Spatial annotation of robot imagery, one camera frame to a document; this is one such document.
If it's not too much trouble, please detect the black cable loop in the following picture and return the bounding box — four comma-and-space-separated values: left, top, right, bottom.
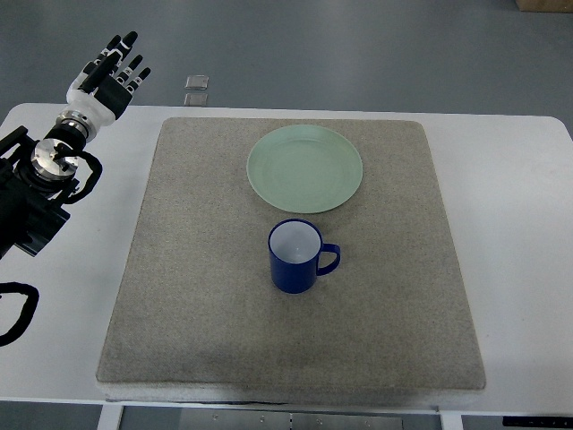
0, 281, 40, 348

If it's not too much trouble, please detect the metal floor plate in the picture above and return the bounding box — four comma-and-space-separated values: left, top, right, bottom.
184, 75, 209, 90
184, 92, 208, 107

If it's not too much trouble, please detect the light green plate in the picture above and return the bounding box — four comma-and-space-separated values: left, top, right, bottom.
246, 125, 363, 214

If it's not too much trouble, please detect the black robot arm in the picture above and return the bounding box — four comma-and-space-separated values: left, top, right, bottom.
1, 109, 103, 256

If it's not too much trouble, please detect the beige fabric mat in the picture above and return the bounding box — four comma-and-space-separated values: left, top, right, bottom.
96, 118, 486, 405

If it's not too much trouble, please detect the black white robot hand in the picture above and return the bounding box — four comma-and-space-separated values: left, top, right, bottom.
66, 31, 151, 128

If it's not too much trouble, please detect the lower metal floor plate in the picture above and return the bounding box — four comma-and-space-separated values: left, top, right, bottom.
184, 92, 208, 107

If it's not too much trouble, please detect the blue enamel mug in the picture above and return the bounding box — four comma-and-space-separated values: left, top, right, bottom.
267, 219, 341, 295

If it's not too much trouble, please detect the cardboard box corner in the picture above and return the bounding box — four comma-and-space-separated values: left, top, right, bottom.
516, 0, 573, 13

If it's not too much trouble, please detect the upper metal floor plate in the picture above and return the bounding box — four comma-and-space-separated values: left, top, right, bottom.
184, 75, 209, 90

